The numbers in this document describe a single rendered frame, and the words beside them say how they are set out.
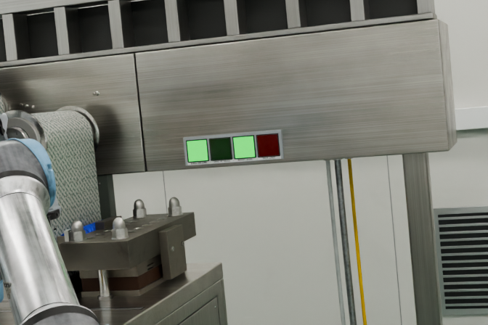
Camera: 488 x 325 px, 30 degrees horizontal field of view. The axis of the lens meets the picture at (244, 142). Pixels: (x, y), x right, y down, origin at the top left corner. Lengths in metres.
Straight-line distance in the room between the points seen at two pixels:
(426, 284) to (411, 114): 0.46
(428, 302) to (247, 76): 0.72
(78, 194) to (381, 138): 0.72
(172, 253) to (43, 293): 0.91
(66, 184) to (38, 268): 0.87
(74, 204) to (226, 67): 0.48
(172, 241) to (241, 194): 2.59
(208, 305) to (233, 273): 2.56
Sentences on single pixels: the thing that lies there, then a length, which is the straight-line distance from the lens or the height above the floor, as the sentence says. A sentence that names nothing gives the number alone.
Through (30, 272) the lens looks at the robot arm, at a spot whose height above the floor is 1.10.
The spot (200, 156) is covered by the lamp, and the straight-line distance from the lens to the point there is 2.22.
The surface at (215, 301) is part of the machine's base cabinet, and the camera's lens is 2.25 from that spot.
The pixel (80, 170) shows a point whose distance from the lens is 2.18.
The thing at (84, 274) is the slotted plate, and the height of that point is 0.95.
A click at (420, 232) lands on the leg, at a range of 2.30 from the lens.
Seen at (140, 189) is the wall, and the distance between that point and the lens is 4.87.
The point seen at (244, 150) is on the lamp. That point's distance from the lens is 2.19.
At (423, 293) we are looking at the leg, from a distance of 2.33.
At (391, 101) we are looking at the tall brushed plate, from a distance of 2.11.
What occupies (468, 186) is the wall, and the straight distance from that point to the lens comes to 4.46.
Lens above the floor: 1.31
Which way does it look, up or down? 3 degrees down
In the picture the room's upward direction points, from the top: 5 degrees counter-clockwise
